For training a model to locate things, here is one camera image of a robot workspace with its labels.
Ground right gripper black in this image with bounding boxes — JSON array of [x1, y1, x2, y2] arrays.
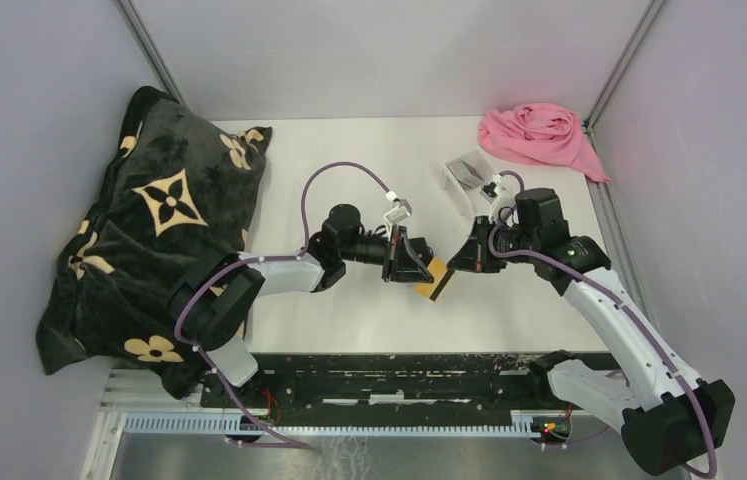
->
[[447, 215, 538, 273]]

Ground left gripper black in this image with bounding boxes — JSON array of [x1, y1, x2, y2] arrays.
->
[[341, 224, 434, 283]]

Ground gold credit card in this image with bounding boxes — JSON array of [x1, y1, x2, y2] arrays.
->
[[415, 257, 455, 301]]

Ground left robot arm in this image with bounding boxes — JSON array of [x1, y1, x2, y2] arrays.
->
[[167, 204, 434, 407]]

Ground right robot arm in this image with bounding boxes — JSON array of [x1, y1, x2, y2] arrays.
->
[[448, 180, 735, 479]]

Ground stack of cards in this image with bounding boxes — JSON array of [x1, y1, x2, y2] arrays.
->
[[445, 159, 486, 189]]

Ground white plastic bin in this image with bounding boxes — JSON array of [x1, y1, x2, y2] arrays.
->
[[438, 150, 495, 220]]

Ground pink crumpled cloth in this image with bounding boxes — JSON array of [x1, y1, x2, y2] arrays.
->
[[478, 103, 612, 183]]

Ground black floral pillow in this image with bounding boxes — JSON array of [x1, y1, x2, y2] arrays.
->
[[35, 86, 273, 399]]

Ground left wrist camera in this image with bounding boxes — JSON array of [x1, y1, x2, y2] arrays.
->
[[383, 199, 413, 234]]

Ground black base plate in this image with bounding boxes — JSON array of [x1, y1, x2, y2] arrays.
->
[[235, 353, 569, 427]]

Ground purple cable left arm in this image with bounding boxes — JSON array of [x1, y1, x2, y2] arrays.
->
[[174, 160, 401, 452]]

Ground aluminium frame rail right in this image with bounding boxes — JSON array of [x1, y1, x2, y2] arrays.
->
[[583, 0, 669, 136]]

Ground aluminium frame rail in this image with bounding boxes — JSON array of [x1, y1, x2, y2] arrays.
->
[[113, 0, 187, 105], [583, 0, 669, 136]]

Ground white slotted cable duct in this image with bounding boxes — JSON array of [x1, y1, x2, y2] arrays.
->
[[122, 412, 540, 439]]

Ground aluminium frame rail left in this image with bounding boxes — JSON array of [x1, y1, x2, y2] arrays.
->
[[113, 0, 187, 105]]

